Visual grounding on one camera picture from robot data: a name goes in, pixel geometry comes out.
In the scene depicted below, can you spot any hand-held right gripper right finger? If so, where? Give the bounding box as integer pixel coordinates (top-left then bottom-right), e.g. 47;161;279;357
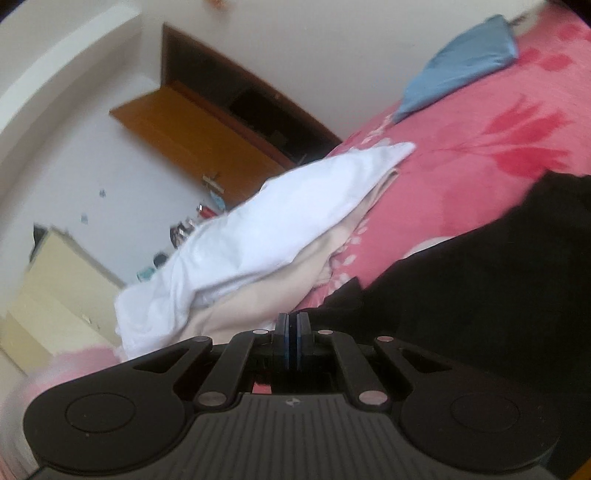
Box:
292;313;458;411

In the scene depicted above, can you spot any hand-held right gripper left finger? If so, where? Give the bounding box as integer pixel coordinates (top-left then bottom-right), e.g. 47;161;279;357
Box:
122;313;290;411

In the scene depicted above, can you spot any black printed shirt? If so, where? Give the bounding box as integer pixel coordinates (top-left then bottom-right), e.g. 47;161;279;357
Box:
295;170;591;402

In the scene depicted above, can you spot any beige garment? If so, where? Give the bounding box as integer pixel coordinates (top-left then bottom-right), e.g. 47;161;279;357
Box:
185;168;403;346

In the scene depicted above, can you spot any white garment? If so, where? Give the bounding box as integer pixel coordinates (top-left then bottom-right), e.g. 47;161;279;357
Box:
115;141;416;361

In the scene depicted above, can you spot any orange wooden door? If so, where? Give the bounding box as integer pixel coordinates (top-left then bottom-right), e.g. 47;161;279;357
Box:
109;80;285;211

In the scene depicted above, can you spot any cream wardrobe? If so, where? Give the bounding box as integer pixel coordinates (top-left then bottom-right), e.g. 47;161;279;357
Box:
0;225;126;376

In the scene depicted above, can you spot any pink floral blanket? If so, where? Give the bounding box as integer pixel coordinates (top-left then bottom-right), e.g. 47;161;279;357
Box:
295;2;591;311

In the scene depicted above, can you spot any blue folded garment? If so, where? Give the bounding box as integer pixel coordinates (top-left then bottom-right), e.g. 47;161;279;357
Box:
392;15;520;124

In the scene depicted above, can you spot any dark brown door frame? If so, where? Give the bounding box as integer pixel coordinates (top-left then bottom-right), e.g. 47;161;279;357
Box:
161;23;345;169

